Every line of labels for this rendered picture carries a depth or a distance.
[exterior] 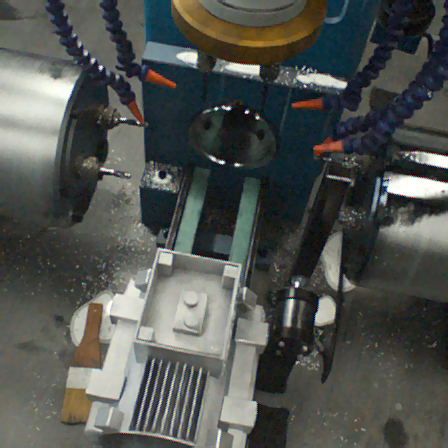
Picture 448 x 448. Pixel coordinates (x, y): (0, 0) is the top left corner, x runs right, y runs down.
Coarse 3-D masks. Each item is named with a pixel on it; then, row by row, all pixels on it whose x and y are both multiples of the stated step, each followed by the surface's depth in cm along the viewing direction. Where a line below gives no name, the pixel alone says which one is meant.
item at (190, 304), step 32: (160, 256) 72; (192, 256) 72; (160, 288) 73; (192, 288) 74; (224, 288) 74; (160, 320) 71; (192, 320) 69; (224, 320) 72; (160, 352) 67; (192, 352) 66; (224, 352) 66
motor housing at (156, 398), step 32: (128, 288) 80; (256, 320) 79; (128, 352) 74; (128, 384) 71; (160, 384) 69; (192, 384) 70; (224, 384) 72; (128, 416) 68; (160, 416) 67; (192, 416) 67
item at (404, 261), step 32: (416, 128) 86; (320, 160) 93; (352, 160) 92; (384, 160) 82; (416, 160) 81; (352, 192) 98; (384, 192) 80; (416, 192) 80; (352, 224) 87; (384, 224) 80; (416, 224) 80; (352, 256) 90; (384, 256) 82; (416, 256) 81; (384, 288) 88; (416, 288) 86
